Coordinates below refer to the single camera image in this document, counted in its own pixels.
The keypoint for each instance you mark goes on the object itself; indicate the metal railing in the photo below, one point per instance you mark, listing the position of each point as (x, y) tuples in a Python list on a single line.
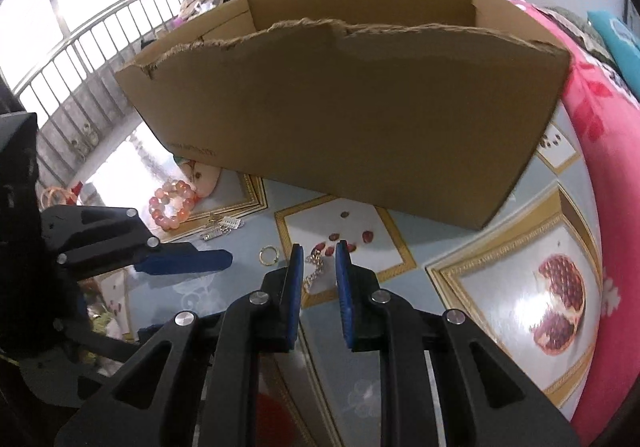
[(75, 72)]

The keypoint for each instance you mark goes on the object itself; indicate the teal patterned pillow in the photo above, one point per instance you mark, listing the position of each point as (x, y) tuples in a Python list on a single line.
[(620, 47)]

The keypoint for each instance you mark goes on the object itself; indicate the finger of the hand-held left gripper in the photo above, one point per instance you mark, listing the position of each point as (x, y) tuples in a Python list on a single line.
[(190, 261), (105, 344)]

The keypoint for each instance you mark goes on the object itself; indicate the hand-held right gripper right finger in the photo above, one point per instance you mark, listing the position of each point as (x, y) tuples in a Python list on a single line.
[(345, 297)]

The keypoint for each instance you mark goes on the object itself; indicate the brown cardboard box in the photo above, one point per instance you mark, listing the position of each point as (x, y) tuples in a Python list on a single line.
[(350, 117)]

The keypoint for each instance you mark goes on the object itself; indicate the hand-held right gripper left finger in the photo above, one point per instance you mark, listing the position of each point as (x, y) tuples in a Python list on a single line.
[(292, 297)]

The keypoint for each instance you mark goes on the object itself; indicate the fruit printed tablecloth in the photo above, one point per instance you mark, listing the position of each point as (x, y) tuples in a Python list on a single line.
[(475, 307)]

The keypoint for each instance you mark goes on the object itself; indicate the grey lace pillow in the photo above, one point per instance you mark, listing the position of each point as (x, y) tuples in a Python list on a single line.
[(575, 29)]

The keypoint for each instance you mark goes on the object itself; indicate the pink floral blanket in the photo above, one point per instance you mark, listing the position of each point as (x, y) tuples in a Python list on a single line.
[(615, 187)]

